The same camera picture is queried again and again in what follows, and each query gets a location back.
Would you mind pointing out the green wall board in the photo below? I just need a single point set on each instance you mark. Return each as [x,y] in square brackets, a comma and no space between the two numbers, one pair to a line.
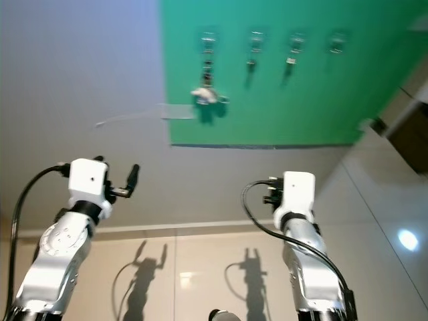
[307,100]

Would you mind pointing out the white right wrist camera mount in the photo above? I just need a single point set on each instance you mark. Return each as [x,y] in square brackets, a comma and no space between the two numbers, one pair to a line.
[297,190]

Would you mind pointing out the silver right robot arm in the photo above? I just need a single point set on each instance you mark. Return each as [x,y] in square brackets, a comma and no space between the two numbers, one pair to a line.
[314,267]

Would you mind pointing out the clear tape strip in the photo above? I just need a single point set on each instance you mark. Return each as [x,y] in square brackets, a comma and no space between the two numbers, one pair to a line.
[177,111]

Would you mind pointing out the dark brown door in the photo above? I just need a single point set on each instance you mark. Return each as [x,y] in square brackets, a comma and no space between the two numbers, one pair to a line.
[411,134]

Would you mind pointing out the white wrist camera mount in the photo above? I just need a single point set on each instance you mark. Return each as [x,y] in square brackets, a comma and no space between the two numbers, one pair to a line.
[88,179]
[297,190]

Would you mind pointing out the key bunch with white charm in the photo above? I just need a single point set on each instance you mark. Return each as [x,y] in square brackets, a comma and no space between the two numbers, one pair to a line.
[204,95]

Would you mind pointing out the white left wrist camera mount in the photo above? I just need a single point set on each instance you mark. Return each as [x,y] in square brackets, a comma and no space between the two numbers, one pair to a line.
[88,179]

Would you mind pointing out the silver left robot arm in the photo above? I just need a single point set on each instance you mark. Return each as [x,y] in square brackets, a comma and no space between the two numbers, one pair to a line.
[60,254]

